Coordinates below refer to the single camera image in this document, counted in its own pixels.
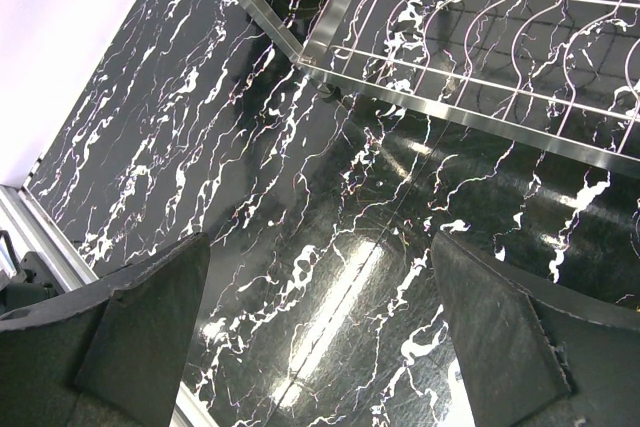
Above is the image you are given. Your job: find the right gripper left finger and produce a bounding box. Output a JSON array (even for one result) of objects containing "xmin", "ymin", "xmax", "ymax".
[{"xmin": 1, "ymin": 233, "xmax": 210, "ymax": 426}]

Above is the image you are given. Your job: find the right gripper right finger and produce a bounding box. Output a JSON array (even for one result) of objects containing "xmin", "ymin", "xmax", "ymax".
[{"xmin": 431, "ymin": 233, "xmax": 639, "ymax": 426}]

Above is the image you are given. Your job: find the steel two-tier dish rack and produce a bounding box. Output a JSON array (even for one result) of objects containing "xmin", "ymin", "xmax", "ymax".
[{"xmin": 238, "ymin": 0, "xmax": 639, "ymax": 177}]

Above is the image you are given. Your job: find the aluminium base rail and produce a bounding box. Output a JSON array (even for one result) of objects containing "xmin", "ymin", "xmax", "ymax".
[{"xmin": 1, "ymin": 187, "xmax": 212, "ymax": 426}]

